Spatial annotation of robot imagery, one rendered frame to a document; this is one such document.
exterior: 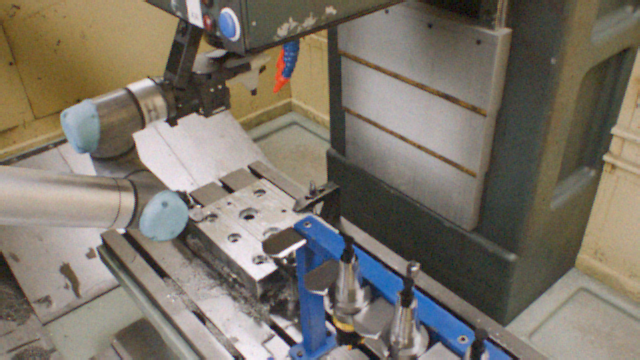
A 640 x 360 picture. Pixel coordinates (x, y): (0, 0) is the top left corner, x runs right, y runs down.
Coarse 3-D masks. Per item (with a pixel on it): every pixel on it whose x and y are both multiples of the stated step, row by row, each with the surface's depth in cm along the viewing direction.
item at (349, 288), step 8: (344, 264) 81; (352, 264) 81; (344, 272) 82; (352, 272) 82; (360, 272) 83; (336, 280) 84; (344, 280) 83; (352, 280) 82; (360, 280) 84; (336, 288) 84; (344, 288) 83; (352, 288) 83; (360, 288) 84; (336, 296) 85; (344, 296) 84; (352, 296) 84; (360, 296) 84
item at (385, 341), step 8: (384, 328) 80; (424, 328) 80; (384, 336) 79; (424, 336) 79; (384, 344) 78; (392, 344) 78; (424, 344) 78; (384, 352) 79; (392, 352) 79; (400, 352) 77; (408, 352) 77; (416, 352) 77; (424, 352) 78
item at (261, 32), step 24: (144, 0) 83; (168, 0) 76; (216, 0) 67; (240, 0) 63; (264, 0) 64; (288, 0) 66; (312, 0) 68; (336, 0) 71; (360, 0) 73; (384, 0) 76; (192, 24) 75; (216, 24) 69; (264, 24) 65; (288, 24) 67; (312, 24) 70; (336, 24) 73; (264, 48) 67
